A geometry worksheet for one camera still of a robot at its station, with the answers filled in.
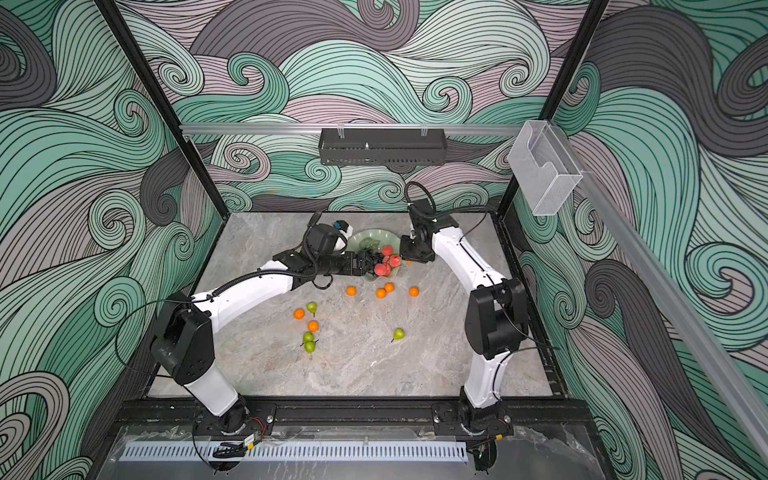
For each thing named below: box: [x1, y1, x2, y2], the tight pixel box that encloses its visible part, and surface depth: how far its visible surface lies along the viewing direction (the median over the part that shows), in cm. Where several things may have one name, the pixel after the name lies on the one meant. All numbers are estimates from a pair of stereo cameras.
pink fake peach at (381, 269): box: [374, 263, 391, 277], surface depth 97 cm
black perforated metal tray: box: [318, 128, 448, 166], surface depth 97 cm
